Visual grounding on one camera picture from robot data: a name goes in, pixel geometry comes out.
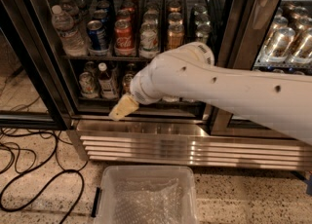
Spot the bubble wrap sheet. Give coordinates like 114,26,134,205
112,179,182,224

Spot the red coke can front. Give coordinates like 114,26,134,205
114,19,135,56

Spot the clear plastic storage bin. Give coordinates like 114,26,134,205
92,166,199,224

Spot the white green soda can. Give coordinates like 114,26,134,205
139,23,159,58

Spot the black floor cable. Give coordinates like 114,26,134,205
0,128,89,224

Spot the open fridge glass door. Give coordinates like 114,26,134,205
0,4,68,131

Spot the clear water bottle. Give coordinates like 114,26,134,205
52,5,88,56

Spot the stainless steel fridge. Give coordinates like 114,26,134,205
1,0,312,170

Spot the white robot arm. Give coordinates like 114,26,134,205
109,42,312,144

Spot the green silver soda can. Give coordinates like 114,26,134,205
195,24,212,44

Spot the brown tea bottle left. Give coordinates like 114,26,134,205
97,62,119,100

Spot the gold can bottom shelf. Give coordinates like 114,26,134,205
122,74,135,93

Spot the blue pepsi can front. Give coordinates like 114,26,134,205
87,19,109,56

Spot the gold orange soda can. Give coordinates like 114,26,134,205
167,24,184,50

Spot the green can bottom left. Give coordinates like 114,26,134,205
79,71,98,98

